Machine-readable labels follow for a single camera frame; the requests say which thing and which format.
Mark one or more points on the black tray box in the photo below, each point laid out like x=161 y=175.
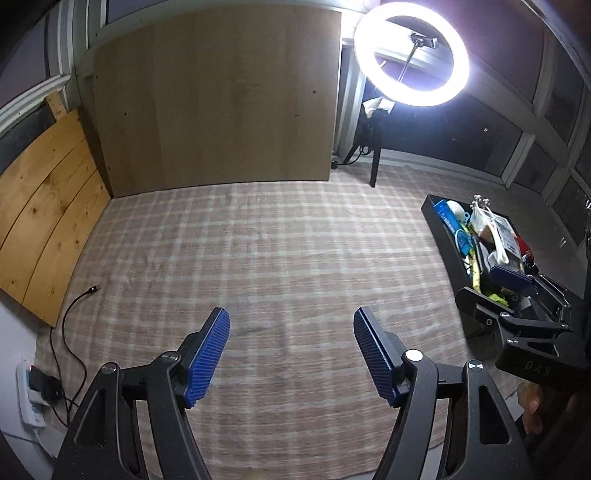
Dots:
x=479 y=301

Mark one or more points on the large wooden board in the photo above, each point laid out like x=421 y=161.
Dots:
x=241 y=93

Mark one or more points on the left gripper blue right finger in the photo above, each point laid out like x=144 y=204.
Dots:
x=383 y=353

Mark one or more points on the black tripod stand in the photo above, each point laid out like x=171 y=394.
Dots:
x=370 y=138

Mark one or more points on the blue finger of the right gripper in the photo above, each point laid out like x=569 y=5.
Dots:
x=514 y=281

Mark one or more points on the pine wood plank panel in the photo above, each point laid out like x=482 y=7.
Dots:
x=52 y=196

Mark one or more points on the ring light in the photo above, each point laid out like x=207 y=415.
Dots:
x=385 y=51

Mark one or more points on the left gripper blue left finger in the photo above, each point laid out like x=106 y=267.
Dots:
x=201 y=353

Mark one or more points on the red pouch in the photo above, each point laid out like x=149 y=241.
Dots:
x=525 y=250

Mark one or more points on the person's right hand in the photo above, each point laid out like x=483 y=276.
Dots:
x=530 y=398

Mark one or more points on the white power strip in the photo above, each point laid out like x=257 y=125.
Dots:
x=30 y=401

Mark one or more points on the blue wipes packet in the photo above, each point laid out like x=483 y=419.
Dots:
x=461 y=238

